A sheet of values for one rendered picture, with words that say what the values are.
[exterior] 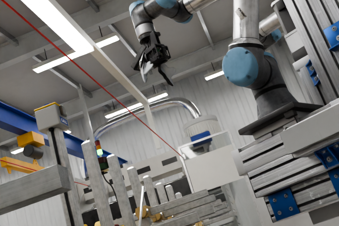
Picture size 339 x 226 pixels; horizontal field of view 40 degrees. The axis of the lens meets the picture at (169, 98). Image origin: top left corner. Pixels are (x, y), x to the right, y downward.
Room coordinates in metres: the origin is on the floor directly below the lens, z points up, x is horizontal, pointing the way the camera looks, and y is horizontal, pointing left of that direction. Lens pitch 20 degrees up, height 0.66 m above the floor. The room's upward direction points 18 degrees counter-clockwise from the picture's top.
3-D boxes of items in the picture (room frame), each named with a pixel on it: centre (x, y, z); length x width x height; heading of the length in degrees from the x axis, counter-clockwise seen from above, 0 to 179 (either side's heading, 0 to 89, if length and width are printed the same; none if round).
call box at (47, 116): (1.28, 0.35, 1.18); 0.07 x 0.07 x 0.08; 83
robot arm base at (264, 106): (1.54, -0.34, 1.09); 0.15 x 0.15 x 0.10
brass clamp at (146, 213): (2.06, 0.26, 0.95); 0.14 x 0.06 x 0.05; 173
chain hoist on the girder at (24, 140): (6.54, 2.18, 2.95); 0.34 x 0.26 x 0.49; 171
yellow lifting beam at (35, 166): (6.54, 2.18, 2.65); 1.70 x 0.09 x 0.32; 171
